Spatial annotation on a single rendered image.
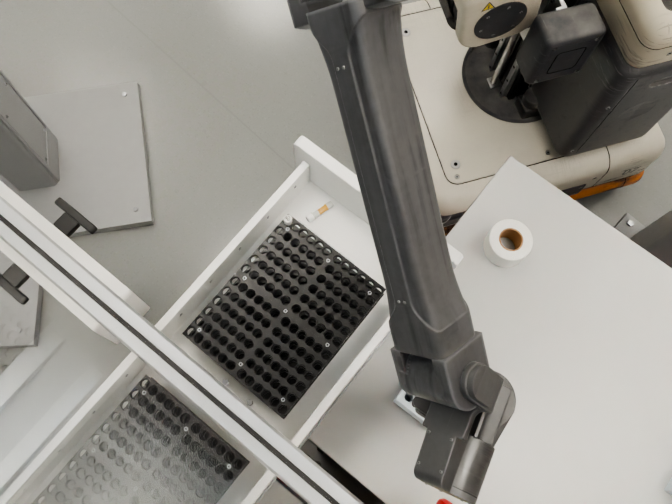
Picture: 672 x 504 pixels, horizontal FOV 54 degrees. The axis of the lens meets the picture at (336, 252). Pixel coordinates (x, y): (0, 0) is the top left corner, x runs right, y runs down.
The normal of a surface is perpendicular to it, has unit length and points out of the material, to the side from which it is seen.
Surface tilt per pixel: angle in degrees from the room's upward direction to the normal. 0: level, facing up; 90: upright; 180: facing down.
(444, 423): 45
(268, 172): 0
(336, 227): 0
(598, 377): 0
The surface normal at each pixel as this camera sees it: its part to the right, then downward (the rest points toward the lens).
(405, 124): 0.70, 0.04
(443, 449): -0.66, -0.42
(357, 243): 0.03, -0.29
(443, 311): 0.55, -0.11
